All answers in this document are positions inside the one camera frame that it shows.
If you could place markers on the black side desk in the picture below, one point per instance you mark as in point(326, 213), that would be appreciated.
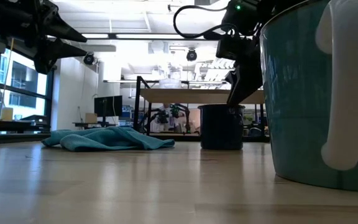
point(33, 119)

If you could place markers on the black aluminium rig frame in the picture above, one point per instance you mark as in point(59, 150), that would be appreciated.
point(17, 138)

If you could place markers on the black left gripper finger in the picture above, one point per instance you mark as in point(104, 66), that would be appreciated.
point(64, 49)
point(57, 26)

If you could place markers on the teal cloth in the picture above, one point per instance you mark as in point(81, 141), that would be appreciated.
point(104, 140)

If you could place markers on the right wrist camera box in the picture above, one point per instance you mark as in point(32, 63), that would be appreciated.
point(227, 46)

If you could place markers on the black window frame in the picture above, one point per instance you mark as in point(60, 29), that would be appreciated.
point(50, 93)

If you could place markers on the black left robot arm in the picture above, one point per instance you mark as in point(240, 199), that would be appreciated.
point(5, 15)

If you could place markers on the ceiling light strip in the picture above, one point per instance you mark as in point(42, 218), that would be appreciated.
point(94, 35)
point(151, 36)

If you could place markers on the person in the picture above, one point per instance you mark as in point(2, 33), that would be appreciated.
point(172, 125)

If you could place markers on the round black hanging spotlight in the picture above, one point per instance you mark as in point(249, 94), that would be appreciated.
point(89, 58)
point(191, 55)

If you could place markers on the black mug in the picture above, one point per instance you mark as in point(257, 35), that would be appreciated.
point(221, 127)

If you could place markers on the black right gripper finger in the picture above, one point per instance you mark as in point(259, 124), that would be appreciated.
point(242, 84)

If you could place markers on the wooden shelf with black frame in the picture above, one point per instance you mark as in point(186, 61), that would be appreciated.
point(197, 96)

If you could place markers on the black computer monitor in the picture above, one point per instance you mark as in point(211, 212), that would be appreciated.
point(108, 105)

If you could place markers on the background black robot arm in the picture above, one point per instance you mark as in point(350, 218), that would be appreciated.
point(163, 117)

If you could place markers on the cardboard box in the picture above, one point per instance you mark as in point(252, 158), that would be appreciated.
point(91, 118)

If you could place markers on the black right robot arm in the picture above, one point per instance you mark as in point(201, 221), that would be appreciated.
point(247, 15)

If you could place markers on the yellow box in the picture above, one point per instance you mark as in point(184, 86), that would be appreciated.
point(7, 114)

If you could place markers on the background work table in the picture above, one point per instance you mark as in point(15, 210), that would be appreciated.
point(95, 124)

